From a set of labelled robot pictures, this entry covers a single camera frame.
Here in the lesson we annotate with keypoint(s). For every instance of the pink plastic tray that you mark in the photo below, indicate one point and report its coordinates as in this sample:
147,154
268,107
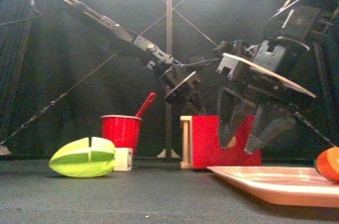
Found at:
278,183

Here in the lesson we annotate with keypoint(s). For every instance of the small white wooden block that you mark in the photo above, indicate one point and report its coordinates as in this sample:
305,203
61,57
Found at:
123,159

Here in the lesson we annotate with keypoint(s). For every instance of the red plastic cup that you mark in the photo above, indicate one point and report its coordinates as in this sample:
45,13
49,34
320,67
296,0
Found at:
122,134

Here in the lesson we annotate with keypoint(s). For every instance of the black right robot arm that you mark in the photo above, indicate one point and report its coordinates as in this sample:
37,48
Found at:
297,20

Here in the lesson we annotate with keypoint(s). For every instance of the metal frame post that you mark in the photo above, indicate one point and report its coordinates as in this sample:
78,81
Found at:
169,62

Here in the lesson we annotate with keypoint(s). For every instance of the orange toy carrot piece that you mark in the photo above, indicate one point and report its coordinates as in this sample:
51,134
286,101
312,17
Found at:
329,164

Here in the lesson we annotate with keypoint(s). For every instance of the red plastic spoon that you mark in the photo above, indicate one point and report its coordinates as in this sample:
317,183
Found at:
146,104

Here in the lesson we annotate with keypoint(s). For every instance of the green and yellow toy fruit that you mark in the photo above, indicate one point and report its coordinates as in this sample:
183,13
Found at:
85,157

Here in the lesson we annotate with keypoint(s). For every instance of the red wooden toy box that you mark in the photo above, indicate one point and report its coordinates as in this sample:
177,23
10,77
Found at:
218,142

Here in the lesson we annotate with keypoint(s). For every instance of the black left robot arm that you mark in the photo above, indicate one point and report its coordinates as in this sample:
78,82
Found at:
114,30

